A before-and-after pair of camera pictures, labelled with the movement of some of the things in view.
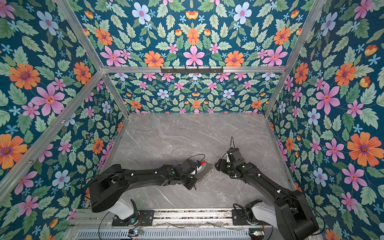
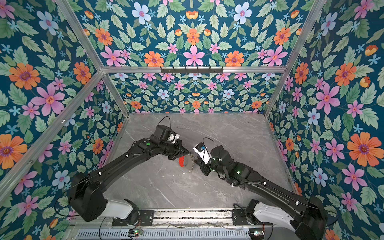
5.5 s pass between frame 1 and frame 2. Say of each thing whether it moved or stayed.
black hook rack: stayed
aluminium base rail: stayed
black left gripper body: moved
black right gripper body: moved
